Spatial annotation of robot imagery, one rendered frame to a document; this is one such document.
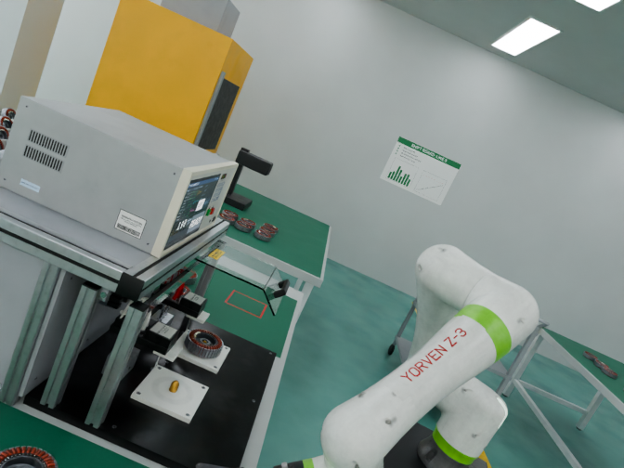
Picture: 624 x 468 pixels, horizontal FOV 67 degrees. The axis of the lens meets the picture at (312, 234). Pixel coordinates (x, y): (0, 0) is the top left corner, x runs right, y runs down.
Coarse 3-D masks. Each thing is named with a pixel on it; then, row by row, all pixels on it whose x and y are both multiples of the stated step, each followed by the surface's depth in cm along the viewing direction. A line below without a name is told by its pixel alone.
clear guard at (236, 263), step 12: (204, 252) 133; (228, 252) 142; (240, 252) 148; (216, 264) 128; (228, 264) 132; (240, 264) 137; (252, 264) 141; (264, 264) 146; (240, 276) 128; (252, 276) 131; (264, 276) 136; (276, 276) 144; (264, 288) 127; (276, 288) 139; (276, 300) 134; (276, 312) 130
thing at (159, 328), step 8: (112, 328) 110; (120, 328) 110; (152, 328) 112; (160, 328) 113; (168, 328) 115; (144, 336) 111; (152, 336) 111; (160, 336) 110; (168, 336) 112; (176, 336) 116; (144, 344) 111; (152, 344) 111; (160, 344) 111; (168, 344) 111; (160, 352) 111; (168, 352) 113; (176, 352) 114
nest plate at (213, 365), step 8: (184, 336) 142; (176, 344) 136; (184, 344) 138; (184, 352) 134; (224, 352) 144; (192, 360) 133; (200, 360) 134; (208, 360) 136; (216, 360) 137; (208, 368) 133; (216, 368) 134
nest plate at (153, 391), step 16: (160, 368) 122; (144, 384) 114; (160, 384) 116; (192, 384) 122; (144, 400) 109; (160, 400) 111; (176, 400) 113; (192, 400) 116; (176, 416) 109; (192, 416) 111
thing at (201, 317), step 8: (168, 296) 135; (184, 296) 135; (192, 296) 137; (200, 296) 140; (168, 304) 134; (176, 304) 134; (184, 304) 134; (192, 304) 134; (200, 304) 135; (184, 312) 135; (192, 312) 134; (200, 312) 136; (200, 320) 135
